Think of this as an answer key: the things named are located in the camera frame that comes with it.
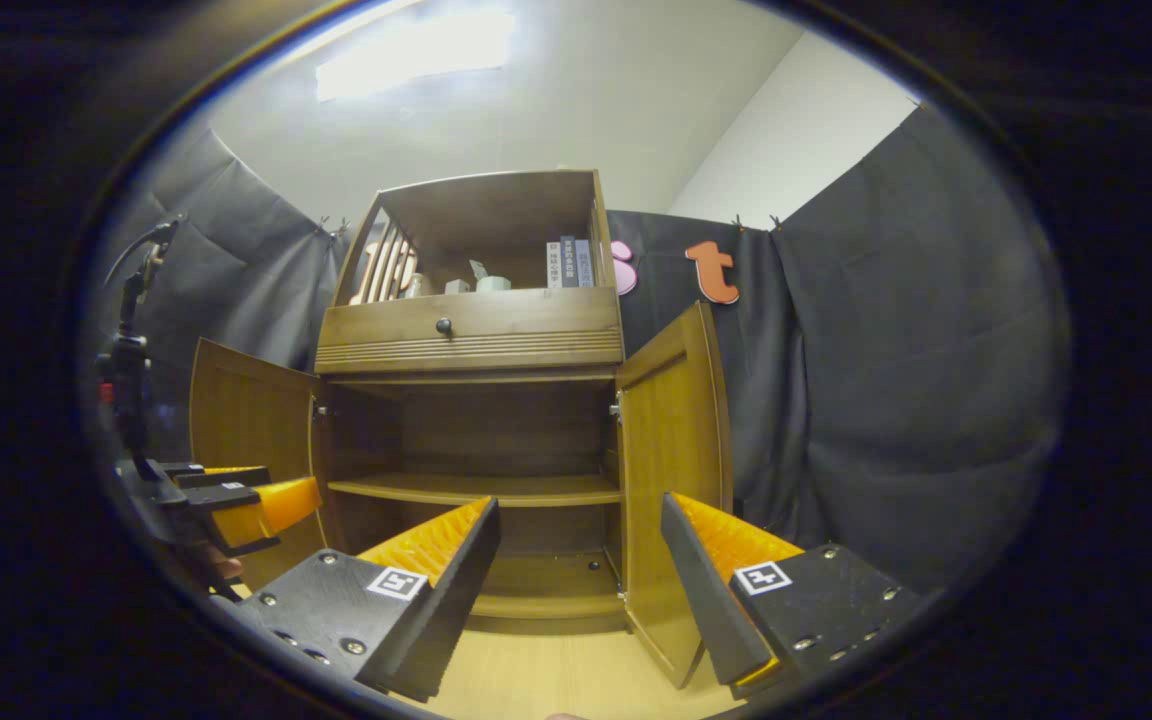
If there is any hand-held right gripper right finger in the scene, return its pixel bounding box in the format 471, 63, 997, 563
661, 492, 922, 701

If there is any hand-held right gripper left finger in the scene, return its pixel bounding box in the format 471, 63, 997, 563
236, 497, 502, 703

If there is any wooden shoe cabinet door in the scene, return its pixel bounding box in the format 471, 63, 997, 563
616, 302, 735, 689
188, 337, 332, 591

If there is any wooden double-door shoe cabinet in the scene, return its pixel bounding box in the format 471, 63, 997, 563
314, 168, 627, 636

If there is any black backdrop cloth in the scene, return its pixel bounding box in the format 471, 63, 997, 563
86, 100, 1072, 591

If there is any wooden drawer with black knob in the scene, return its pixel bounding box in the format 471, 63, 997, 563
314, 286, 625, 376

